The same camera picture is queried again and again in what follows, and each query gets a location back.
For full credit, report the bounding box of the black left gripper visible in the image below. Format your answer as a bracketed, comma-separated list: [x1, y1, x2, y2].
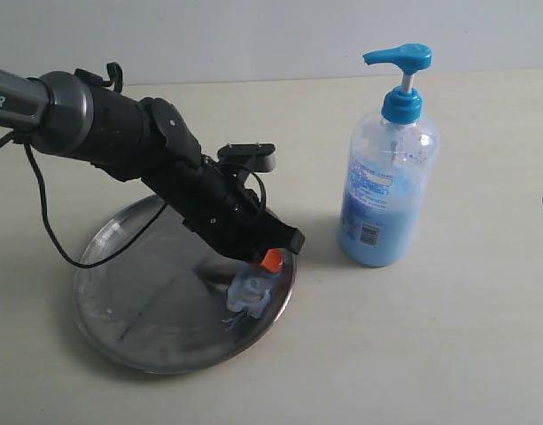
[142, 156, 305, 271]

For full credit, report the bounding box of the blue soap blob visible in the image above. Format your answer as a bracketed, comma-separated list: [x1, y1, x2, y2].
[226, 264, 280, 320]

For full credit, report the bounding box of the clear blue soap pump bottle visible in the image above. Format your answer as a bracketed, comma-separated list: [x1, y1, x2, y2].
[337, 43, 439, 267]

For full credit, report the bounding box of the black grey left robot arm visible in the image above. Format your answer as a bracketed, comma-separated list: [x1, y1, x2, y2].
[0, 62, 305, 264]

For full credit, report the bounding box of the round steel plate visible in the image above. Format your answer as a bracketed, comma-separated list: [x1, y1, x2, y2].
[74, 196, 296, 375]

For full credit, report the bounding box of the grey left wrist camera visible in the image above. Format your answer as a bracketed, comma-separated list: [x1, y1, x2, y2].
[217, 143, 276, 173]

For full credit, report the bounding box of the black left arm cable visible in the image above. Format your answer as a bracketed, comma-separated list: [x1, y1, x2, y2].
[0, 61, 267, 269]

